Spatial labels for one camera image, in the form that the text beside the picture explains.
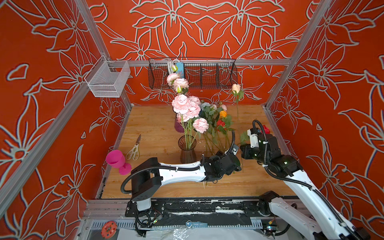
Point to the brown glass vase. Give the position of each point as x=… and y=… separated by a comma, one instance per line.
x=187, y=155

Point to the peach rose stem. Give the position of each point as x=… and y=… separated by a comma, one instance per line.
x=238, y=94

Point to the purple glass vase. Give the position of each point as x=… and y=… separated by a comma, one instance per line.
x=178, y=126

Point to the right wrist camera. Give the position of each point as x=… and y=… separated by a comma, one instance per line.
x=254, y=140

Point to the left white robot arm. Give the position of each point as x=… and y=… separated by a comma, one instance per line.
x=145, y=180

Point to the mixed flower bunch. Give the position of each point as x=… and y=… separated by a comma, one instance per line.
x=218, y=137

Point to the pink carnation stem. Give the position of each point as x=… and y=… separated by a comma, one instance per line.
x=194, y=103

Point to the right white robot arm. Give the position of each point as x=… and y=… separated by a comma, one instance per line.
x=325, y=222

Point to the light blue box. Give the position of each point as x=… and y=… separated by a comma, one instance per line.
x=180, y=69

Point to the red plastic wheel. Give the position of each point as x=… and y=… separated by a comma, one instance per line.
x=109, y=229

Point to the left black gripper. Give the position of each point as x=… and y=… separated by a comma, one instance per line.
x=231, y=162

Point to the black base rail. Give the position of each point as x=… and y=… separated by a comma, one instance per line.
x=232, y=213

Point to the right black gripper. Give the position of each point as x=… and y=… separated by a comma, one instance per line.
x=246, y=151

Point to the pink plastic cup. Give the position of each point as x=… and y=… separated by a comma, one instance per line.
x=117, y=160

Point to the clear plastic bin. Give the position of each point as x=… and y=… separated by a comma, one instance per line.
x=107, y=79

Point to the red rose stem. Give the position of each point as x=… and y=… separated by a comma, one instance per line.
x=265, y=130

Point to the pink peony stem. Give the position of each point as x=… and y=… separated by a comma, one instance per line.
x=199, y=127

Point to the black wire basket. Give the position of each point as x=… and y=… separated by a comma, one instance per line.
x=201, y=73

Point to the white handled scissors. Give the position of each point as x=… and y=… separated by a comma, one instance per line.
x=134, y=153

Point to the pale pink flower stem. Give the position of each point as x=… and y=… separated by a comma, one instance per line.
x=180, y=107

